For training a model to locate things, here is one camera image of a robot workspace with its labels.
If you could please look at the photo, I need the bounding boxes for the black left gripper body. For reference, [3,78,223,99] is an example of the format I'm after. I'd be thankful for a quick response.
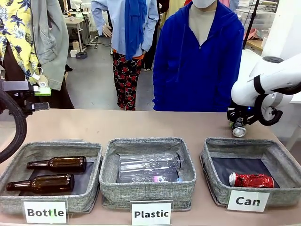
[0,80,36,116]

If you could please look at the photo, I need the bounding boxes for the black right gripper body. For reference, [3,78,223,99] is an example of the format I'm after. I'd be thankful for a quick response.
[226,106,257,126]

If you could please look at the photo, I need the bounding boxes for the crushed silver dark can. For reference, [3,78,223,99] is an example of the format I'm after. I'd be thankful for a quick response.
[231,117,247,138]

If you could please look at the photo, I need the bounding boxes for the crushed red can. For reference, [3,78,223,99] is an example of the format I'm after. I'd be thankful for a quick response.
[229,171,275,189]

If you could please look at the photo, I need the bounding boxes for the brown glass bottle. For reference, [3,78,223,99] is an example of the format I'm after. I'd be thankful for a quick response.
[26,156,87,173]
[6,173,75,195]

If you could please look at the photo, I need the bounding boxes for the large clear plastic bottle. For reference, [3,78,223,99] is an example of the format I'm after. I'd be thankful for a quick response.
[118,152,184,183]

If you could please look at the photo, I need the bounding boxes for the person's right forearm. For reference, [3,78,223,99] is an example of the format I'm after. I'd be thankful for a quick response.
[152,68,172,111]

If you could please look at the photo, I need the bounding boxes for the person's left forearm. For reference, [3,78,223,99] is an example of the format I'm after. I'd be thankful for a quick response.
[217,68,241,112]

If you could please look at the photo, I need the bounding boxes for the grey basket with Can sign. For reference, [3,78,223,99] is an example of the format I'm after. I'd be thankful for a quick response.
[199,137,301,207]

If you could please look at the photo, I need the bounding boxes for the white Can sign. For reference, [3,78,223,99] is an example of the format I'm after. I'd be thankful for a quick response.
[226,190,270,213]

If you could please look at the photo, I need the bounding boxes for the grey basket with Bottle sign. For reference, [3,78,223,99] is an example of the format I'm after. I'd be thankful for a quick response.
[0,141,103,215]

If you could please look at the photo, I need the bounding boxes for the grey basket with Plastic sign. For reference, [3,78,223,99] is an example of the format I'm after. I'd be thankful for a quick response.
[99,137,197,212]

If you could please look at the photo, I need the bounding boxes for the pale hand of light-blue figure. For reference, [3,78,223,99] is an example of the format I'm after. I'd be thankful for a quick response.
[102,24,113,39]

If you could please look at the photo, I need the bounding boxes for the paper clothing tags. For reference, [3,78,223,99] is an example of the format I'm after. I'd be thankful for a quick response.
[32,66,49,89]

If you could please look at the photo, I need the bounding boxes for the dark brown skirt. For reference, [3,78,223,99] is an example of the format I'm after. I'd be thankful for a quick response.
[0,42,75,110]

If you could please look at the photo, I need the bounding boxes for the white side table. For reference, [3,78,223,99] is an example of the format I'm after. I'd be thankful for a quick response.
[239,48,264,76]

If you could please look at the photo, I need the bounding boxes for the grey denim jacket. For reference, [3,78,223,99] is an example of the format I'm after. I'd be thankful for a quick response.
[30,0,70,91]

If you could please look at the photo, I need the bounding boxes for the person in blue hoodie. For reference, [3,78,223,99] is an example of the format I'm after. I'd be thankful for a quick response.
[152,0,245,113]

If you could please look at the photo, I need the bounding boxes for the yellow floral shirt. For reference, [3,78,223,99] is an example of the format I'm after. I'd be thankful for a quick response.
[0,0,40,86]

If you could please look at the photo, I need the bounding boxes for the grey background workbench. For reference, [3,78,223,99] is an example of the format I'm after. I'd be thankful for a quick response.
[63,16,86,51]

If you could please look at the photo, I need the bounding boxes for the pink cloth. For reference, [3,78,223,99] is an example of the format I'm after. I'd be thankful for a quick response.
[246,28,262,40]

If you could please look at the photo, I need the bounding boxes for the black tripod pole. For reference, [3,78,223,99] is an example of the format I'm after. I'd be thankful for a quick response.
[242,0,261,50]

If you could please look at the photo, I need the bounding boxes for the small pink-label plastic bottle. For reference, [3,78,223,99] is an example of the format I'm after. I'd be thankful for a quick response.
[130,174,183,184]

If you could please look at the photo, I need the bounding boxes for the figure in light-blue shirt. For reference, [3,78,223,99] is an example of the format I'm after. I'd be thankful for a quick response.
[91,0,159,111]

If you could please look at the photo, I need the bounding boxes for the white Bottle sign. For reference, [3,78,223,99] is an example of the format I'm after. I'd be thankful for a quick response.
[23,199,69,224]

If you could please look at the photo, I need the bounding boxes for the blue scarf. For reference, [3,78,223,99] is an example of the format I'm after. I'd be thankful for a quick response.
[124,0,148,61]

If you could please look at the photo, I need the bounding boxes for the white face mask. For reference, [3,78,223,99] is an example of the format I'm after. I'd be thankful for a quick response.
[191,0,217,9]

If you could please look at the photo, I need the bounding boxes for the white Plastic sign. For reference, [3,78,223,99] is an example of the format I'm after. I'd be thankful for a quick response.
[130,200,174,226]

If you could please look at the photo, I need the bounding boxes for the black right cable hose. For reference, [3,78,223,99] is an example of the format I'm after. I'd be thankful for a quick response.
[253,74,301,126]

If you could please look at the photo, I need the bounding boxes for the black cable hose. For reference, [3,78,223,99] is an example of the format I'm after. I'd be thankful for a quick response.
[253,74,301,126]
[0,89,28,164]

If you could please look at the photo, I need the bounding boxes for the black left cable hose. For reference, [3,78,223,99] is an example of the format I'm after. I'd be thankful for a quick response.
[0,89,28,164]

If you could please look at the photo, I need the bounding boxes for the white wire shelf rack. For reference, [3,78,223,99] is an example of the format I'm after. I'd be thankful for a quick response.
[235,6,276,32]

